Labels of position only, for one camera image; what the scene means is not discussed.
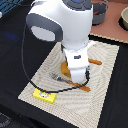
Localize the orange toy bread loaf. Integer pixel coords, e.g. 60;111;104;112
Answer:
61;62;71;78

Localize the yellow toy butter block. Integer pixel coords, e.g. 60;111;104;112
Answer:
33;89;56;103

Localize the grey pot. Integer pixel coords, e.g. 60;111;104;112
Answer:
92;0;109;25

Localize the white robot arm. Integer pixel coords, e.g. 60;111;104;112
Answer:
26;0;93;83

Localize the beige woven placemat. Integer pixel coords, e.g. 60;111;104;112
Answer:
18;40;119;128

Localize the beige bowl on stove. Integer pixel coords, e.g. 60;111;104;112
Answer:
121;7;128;30

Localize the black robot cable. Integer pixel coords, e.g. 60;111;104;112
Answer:
20;19;92;94

